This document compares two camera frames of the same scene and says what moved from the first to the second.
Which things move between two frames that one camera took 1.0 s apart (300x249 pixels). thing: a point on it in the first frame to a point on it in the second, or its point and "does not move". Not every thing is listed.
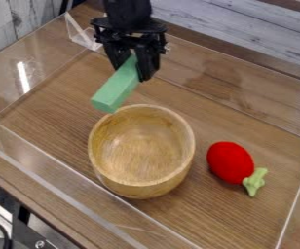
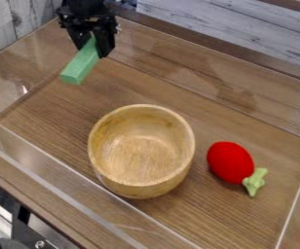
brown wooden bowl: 141,147 does not move
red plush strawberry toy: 232,165 does not move
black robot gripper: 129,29 to 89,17
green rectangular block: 123,82 to 82,62
